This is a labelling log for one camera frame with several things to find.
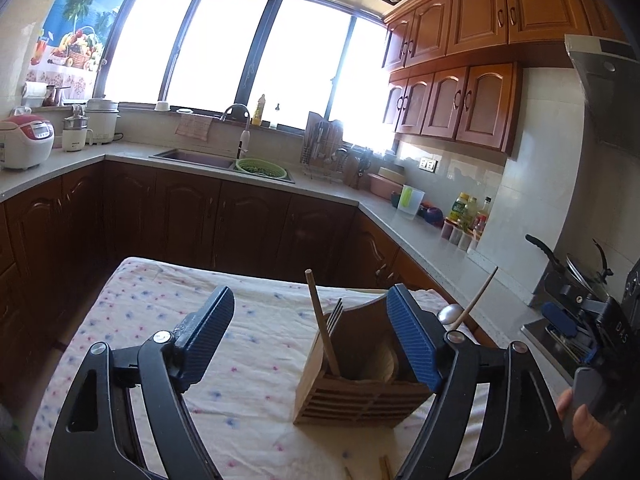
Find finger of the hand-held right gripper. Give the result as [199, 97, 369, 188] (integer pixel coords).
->
[542, 282, 608, 337]

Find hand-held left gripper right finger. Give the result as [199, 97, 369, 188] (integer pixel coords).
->
[386, 283, 576, 480]

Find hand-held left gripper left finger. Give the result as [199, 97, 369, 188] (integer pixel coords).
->
[44, 285, 236, 480]

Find wooden utensil holder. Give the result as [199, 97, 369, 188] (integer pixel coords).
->
[294, 294, 433, 429]

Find person's right hand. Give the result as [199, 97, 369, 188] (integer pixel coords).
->
[556, 389, 616, 480]

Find pale wooden rice paddle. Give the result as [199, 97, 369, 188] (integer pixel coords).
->
[372, 342, 401, 381]

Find floral tablecloth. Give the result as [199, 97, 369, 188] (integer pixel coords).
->
[25, 256, 501, 480]

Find black wok with lid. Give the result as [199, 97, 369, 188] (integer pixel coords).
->
[525, 234, 616, 306]

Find metal fork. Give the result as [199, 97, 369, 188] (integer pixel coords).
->
[322, 297, 347, 341]

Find row of seasoning jars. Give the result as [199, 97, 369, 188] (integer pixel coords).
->
[442, 220, 481, 253]

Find dark wooden base cabinets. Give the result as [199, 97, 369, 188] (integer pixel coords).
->
[0, 157, 501, 361]

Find purple and red container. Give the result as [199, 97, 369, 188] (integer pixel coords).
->
[420, 202, 446, 226]

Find green measuring cup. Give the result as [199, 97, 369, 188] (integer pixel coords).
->
[400, 185, 425, 221]

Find green label oil bottle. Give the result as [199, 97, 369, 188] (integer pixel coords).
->
[450, 192, 471, 231]

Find yellow oil bottle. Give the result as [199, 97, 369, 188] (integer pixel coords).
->
[462, 196, 481, 233]

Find pink lidded container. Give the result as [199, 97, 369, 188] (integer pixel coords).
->
[368, 165, 406, 196]

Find green colander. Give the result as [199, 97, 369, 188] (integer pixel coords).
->
[235, 158, 291, 181]

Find kitchen tool jar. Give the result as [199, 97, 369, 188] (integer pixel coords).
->
[345, 145, 373, 190]

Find kitchen sink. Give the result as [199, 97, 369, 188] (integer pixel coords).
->
[149, 147, 296, 184]

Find kitchen faucet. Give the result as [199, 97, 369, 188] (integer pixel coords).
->
[220, 103, 251, 161]

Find checkered dish cloth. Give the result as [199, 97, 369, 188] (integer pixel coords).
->
[175, 112, 211, 141]

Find wooden cutting board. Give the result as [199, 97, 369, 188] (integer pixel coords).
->
[305, 111, 345, 146]

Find steel range hood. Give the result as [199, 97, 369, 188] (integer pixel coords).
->
[564, 34, 640, 161]

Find white electric steamer pot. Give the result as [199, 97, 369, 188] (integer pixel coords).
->
[85, 97, 122, 145]

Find small white juicer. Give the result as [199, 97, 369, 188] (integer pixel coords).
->
[61, 105, 96, 152]

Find white and red rice cooker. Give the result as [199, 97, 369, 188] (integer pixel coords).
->
[0, 114, 56, 170]

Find large kitchen window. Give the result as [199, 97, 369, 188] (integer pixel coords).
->
[102, 0, 401, 156]

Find paper towel roll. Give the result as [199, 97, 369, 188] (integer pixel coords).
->
[24, 81, 48, 108]

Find wire dish rack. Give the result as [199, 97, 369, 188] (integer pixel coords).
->
[300, 142, 351, 183]

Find wooden wall cabinet row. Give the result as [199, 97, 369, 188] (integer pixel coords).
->
[382, 62, 523, 156]
[382, 0, 626, 72]

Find tropical fruit wall poster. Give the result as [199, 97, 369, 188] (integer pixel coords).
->
[27, 0, 132, 98]

